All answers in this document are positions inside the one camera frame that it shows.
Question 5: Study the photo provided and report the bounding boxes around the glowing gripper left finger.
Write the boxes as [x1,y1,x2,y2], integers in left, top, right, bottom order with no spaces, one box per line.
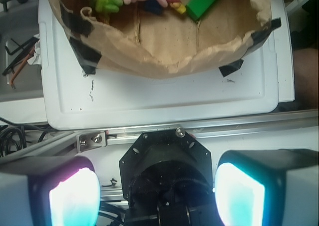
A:
[0,156,101,226]

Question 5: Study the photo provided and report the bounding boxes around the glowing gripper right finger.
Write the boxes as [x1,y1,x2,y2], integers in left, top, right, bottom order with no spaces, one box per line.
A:
[214,149,319,226]

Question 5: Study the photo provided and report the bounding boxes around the green rectangular block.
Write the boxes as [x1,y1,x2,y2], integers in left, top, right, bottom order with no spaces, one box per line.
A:
[186,0,217,21]

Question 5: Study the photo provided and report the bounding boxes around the blue block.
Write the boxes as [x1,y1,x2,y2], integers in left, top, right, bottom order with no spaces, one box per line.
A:
[143,0,163,15]

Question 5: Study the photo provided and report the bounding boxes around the white plastic tray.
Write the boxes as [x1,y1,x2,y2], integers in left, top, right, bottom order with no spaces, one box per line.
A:
[39,0,294,130]

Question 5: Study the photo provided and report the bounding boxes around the black allen key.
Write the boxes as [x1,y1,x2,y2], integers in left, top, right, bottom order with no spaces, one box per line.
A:
[4,36,39,56]

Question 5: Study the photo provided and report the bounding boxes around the brown paper bag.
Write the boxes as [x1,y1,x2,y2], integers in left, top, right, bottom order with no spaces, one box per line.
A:
[48,0,281,79]

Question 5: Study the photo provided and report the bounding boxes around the green plush toy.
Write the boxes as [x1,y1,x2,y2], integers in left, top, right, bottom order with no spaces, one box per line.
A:
[92,0,124,13]

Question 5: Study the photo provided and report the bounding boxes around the aluminium frame rail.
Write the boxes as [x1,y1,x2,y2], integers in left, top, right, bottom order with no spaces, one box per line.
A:
[0,109,319,159]

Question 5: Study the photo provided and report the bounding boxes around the black cable bundle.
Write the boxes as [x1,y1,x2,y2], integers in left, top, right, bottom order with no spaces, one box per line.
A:
[0,117,54,159]

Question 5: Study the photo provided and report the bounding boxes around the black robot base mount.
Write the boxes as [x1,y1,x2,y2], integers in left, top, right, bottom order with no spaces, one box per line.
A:
[119,128,214,226]

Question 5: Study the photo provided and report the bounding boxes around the orange cable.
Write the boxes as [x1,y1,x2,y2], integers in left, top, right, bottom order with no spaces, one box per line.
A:
[9,47,35,90]

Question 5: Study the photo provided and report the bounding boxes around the multicolour rope toy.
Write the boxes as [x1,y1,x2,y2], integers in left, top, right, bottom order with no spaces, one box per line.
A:
[166,0,187,15]

